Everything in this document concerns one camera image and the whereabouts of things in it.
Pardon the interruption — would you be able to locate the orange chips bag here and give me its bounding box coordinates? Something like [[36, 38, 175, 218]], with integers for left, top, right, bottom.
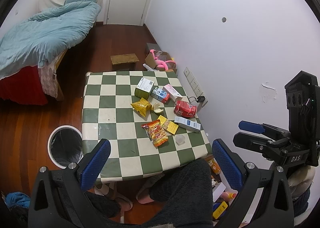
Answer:
[[141, 120, 168, 147]]

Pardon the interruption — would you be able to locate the red soda can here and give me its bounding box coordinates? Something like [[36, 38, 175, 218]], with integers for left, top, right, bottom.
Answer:
[[174, 100, 197, 118]]

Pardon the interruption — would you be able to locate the green white medicine box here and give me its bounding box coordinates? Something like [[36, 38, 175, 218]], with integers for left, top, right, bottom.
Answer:
[[135, 78, 154, 100]]

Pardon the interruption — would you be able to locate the white round trash bin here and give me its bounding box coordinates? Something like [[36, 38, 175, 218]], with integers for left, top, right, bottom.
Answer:
[[47, 125, 84, 169]]

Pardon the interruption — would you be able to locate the yellow box on floor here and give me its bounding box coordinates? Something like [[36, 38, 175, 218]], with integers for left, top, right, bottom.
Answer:
[[212, 201, 228, 220]]

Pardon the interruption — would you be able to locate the clear plastic cup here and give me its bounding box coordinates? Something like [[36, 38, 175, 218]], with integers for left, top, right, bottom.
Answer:
[[175, 134, 185, 146]]

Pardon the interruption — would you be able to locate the white blue long box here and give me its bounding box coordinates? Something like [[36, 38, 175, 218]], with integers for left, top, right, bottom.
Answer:
[[174, 116, 201, 132]]

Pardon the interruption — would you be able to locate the black plug adapter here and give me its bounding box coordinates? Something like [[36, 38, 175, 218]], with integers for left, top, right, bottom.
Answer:
[[196, 95, 206, 103]]

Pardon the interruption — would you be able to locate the yellow flat packet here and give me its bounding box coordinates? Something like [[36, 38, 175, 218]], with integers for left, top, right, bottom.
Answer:
[[158, 115, 178, 135]]

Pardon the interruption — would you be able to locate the green white checkered tablecloth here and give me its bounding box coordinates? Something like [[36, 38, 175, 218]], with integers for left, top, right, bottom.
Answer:
[[82, 71, 212, 184]]

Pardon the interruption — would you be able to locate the blue cloth pile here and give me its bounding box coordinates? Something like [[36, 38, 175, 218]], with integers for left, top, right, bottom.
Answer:
[[5, 192, 30, 209]]

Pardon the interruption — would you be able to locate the yellow snack bag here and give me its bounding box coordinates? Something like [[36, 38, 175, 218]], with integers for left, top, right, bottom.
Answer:
[[131, 98, 152, 117]]

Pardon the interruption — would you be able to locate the pink white box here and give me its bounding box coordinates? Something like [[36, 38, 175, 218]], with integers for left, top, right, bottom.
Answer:
[[163, 84, 183, 102]]

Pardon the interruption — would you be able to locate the blue red milk carton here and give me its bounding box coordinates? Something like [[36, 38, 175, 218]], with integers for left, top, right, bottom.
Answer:
[[150, 88, 170, 104]]

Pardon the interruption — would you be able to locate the red bed sheet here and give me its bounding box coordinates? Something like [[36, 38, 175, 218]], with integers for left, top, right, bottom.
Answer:
[[0, 66, 48, 106]]

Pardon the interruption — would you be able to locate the patterned grey pink blanket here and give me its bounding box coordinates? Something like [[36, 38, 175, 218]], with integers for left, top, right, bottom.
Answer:
[[38, 49, 67, 101]]

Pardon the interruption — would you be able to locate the small wooden stool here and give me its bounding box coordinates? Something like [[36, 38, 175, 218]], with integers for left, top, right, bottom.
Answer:
[[110, 53, 140, 71]]

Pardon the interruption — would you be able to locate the pink plush toy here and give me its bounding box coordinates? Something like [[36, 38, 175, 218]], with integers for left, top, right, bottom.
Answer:
[[149, 49, 176, 71]]

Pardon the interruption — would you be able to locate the open cardboard box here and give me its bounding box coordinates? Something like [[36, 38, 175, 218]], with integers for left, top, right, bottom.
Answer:
[[145, 49, 177, 73]]

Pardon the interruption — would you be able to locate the light blue duvet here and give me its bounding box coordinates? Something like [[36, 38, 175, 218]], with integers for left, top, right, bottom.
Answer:
[[1, 1, 101, 79]]

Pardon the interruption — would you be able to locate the white wall power strip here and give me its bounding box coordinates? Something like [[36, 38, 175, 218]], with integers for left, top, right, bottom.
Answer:
[[184, 67, 208, 107]]

